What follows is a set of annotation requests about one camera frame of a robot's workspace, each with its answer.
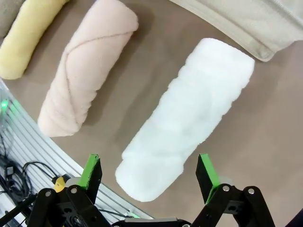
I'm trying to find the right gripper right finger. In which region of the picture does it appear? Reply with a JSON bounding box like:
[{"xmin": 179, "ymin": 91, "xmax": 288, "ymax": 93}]
[{"xmin": 190, "ymin": 153, "xmax": 276, "ymax": 227}]

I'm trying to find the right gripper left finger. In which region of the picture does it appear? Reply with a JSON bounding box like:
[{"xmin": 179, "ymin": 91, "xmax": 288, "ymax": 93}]
[{"xmin": 28, "ymin": 154, "xmax": 112, "ymax": 227}]

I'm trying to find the white towel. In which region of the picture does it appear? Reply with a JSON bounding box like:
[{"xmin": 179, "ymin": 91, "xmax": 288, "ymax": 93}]
[{"xmin": 115, "ymin": 37, "xmax": 256, "ymax": 203}]

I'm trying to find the pale pink towel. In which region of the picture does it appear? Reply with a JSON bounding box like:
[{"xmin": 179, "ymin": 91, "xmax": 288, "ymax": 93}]
[{"xmin": 37, "ymin": 0, "xmax": 139, "ymax": 138}]

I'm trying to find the beige towel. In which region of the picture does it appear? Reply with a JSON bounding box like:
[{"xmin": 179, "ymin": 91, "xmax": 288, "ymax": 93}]
[{"xmin": 0, "ymin": 0, "xmax": 27, "ymax": 38}]

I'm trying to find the yellow emergency stop button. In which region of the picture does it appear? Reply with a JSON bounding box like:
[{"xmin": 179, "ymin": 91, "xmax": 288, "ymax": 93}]
[{"xmin": 52, "ymin": 174, "xmax": 67, "ymax": 192}]

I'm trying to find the yellow rolled towel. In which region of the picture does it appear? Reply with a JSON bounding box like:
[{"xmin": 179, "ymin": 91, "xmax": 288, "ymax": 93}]
[{"xmin": 0, "ymin": 0, "xmax": 71, "ymax": 80}]

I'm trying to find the cream canvas basket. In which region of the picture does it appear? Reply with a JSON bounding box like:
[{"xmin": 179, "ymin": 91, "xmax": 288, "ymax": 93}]
[{"xmin": 169, "ymin": 0, "xmax": 303, "ymax": 62}]

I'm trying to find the black cable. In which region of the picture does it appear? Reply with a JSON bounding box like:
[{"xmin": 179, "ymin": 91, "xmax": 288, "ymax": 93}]
[
  {"xmin": 22, "ymin": 161, "xmax": 60, "ymax": 184},
  {"xmin": 0, "ymin": 195, "xmax": 35, "ymax": 224}
]

